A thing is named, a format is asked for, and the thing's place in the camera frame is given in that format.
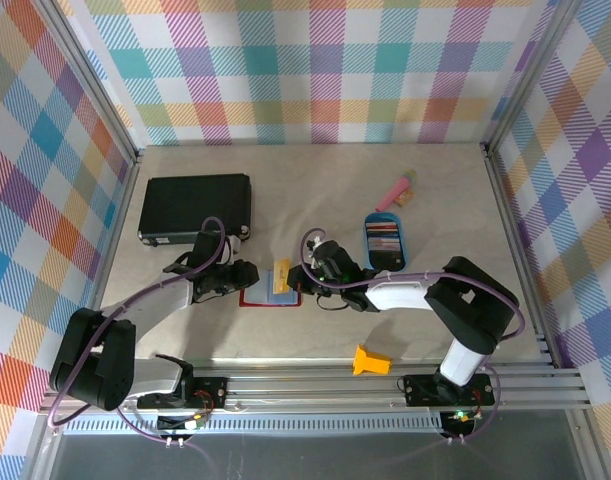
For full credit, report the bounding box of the pink toy microphone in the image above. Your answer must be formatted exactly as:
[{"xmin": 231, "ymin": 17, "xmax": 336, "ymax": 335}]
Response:
[{"xmin": 375, "ymin": 169, "xmax": 418, "ymax": 214}]

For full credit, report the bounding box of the aluminium side rail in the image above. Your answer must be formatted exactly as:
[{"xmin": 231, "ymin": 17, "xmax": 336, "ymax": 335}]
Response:
[
  {"xmin": 479, "ymin": 142, "xmax": 559, "ymax": 369},
  {"xmin": 84, "ymin": 147, "xmax": 146, "ymax": 321}
]

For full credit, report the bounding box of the yellow credit card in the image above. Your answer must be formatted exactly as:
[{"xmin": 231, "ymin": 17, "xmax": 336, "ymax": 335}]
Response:
[{"xmin": 273, "ymin": 257, "xmax": 292, "ymax": 296}]

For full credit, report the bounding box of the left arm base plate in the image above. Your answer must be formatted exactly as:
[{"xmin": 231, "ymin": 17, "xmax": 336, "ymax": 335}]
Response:
[{"xmin": 136, "ymin": 375, "xmax": 230, "ymax": 410}]

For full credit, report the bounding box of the blue plastic card tray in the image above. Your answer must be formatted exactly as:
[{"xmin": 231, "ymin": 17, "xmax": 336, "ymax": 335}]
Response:
[{"xmin": 363, "ymin": 211, "xmax": 410, "ymax": 272}]

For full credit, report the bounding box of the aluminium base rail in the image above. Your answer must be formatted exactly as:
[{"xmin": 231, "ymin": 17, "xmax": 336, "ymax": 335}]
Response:
[{"xmin": 38, "ymin": 360, "xmax": 587, "ymax": 417}]

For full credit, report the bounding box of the grey slotted cable duct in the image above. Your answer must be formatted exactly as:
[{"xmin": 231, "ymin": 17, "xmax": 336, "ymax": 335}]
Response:
[{"xmin": 62, "ymin": 417, "xmax": 446, "ymax": 437}]

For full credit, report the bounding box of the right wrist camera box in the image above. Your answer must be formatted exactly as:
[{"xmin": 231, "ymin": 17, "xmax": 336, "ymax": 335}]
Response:
[{"xmin": 307, "ymin": 238, "xmax": 337, "ymax": 269}]

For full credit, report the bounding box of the small black controller board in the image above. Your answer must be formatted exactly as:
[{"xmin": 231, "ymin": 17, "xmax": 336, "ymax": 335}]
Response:
[
  {"xmin": 156, "ymin": 413, "xmax": 209, "ymax": 434},
  {"xmin": 440, "ymin": 408, "xmax": 481, "ymax": 437}
]

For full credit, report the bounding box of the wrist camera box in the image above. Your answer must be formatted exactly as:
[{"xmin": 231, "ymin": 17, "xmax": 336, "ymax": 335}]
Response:
[
  {"xmin": 307, "ymin": 238, "xmax": 337, "ymax": 269},
  {"xmin": 192, "ymin": 230, "xmax": 247, "ymax": 262}
]

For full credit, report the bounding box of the yellow orange plastic part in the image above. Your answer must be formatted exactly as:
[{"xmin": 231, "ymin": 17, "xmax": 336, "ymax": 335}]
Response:
[{"xmin": 352, "ymin": 343, "xmax": 394, "ymax": 377}]

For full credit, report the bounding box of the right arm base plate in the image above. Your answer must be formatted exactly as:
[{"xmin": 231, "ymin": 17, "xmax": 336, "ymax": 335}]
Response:
[{"xmin": 402, "ymin": 373, "xmax": 496, "ymax": 407}]

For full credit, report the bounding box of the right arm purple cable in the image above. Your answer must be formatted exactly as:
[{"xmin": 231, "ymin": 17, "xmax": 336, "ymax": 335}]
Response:
[{"xmin": 299, "ymin": 227, "xmax": 529, "ymax": 446}]

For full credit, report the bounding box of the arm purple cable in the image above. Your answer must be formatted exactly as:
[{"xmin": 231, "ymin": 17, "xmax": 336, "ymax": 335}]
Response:
[
  {"xmin": 299, "ymin": 227, "xmax": 529, "ymax": 446},
  {"xmin": 47, "ymin": 216, "xmax": 230, "ymax": 480}
]

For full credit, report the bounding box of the red card holder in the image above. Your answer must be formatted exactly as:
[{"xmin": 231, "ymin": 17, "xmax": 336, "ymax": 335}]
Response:
[{"xmin": 238, "ymin": 269, "xmax": 305, "ymax": 309}]

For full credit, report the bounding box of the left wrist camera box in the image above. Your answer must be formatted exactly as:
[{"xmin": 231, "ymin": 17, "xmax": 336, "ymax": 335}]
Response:
[{"xmin": 192, "ymin": 230, "xmax": 247, "ymax": 262}]

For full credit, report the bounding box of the black hard case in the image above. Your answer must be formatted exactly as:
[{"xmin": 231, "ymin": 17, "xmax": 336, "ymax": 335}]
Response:
[{"xmin": 137, "ymin": 172, "xmax": 253, "ymax": 248}]

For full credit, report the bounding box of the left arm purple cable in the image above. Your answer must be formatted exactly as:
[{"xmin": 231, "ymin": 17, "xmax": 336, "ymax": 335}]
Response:
[{"xmin": 47, "ymin": 216, "xmax": 230, "ymax": 480}]

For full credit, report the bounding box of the aluminium frame post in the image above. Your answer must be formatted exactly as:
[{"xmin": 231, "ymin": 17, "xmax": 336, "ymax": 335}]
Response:
[
  {"xmin": 482, "ymin": 0, "xmax": 586, "ymax": 159},
  {"xmin": 37, "ymin": 0, "xmax": 141, "ymax": 169}
]

